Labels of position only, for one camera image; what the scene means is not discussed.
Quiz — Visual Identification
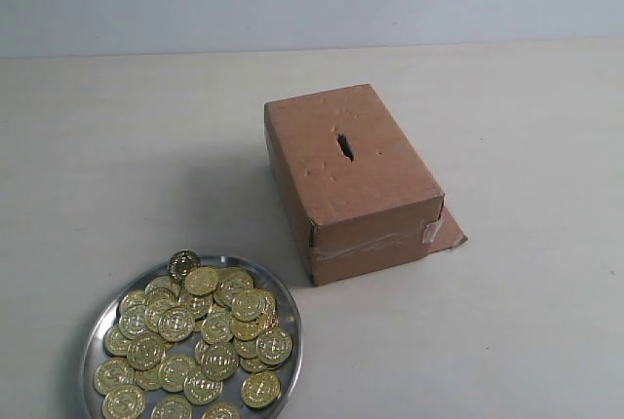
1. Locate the brown cardboard box with slot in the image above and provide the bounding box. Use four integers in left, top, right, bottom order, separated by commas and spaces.
264, 84, 467, 286

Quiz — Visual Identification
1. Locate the gold coin right edge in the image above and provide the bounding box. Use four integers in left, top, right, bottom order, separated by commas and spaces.
256, 327, 293, 365

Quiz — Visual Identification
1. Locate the round steel plate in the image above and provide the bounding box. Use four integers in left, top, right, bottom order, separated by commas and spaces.
77, 254, 303, 418

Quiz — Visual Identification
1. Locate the gold coin center large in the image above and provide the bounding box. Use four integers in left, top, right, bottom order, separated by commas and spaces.
200, 343, 239, 381

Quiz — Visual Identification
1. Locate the gold coin right upper pile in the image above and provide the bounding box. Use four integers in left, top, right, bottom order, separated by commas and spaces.
231, 288, 266, 322

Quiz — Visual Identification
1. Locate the gold coin pile center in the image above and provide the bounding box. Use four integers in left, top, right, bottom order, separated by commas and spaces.
158, 307, 195, 343

